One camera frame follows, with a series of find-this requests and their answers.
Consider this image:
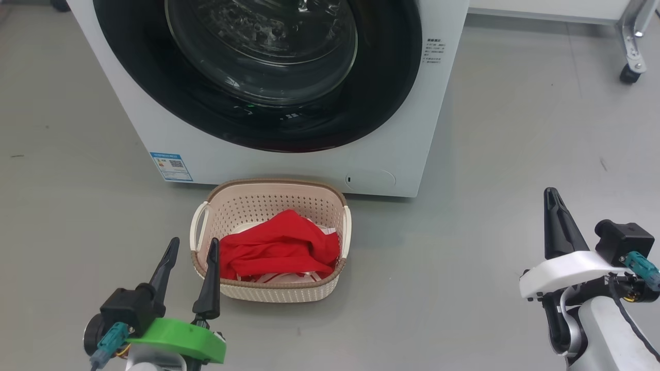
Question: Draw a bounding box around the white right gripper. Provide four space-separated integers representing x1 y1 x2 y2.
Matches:
519 187 632 300

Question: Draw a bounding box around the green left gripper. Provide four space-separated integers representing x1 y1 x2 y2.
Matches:
126 237 227 364

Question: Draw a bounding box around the plain red garment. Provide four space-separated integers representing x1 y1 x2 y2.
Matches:
219 209 341 281

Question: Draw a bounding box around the red white striped jersey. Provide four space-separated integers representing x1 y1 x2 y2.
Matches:
240 219 336 285

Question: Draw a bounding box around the black glass washing machine door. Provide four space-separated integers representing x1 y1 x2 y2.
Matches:
93 0 423 154

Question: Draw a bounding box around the cream perforated laundry basket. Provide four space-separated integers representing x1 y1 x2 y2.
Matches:
190 178 353 303

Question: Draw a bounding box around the white front-load washing machine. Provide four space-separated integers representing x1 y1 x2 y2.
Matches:
66 0 471 198

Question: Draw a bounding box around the blue energy label sticker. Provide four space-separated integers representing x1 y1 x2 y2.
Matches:
150 151 194 182

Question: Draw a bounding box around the flat metal stand with caster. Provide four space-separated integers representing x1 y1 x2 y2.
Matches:
619 0 660 85

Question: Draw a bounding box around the left cable with teal connector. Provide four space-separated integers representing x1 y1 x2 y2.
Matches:
90 322 129 371

